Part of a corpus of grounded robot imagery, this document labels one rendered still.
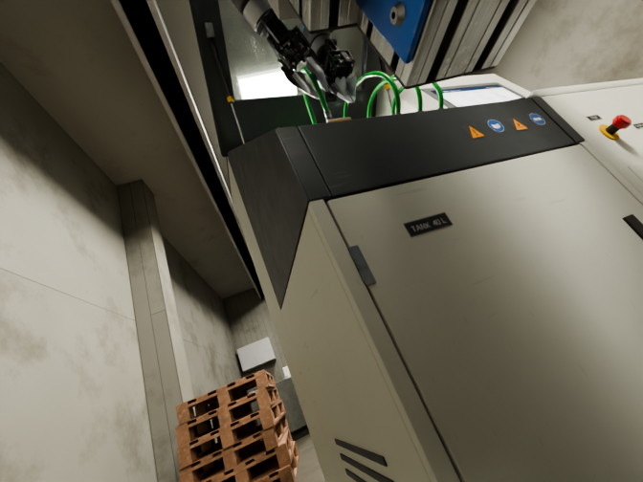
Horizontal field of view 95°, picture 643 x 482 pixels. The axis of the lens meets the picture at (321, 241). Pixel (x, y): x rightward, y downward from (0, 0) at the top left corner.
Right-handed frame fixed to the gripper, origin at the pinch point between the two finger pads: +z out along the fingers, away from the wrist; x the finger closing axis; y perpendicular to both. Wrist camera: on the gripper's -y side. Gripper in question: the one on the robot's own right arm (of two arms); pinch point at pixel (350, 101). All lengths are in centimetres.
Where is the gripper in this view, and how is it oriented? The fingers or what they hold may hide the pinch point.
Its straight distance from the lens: 99.0
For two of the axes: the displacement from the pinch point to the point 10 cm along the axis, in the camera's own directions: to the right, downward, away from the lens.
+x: 9.1, -2.5, 3.4
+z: 3.8, 8.4, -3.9
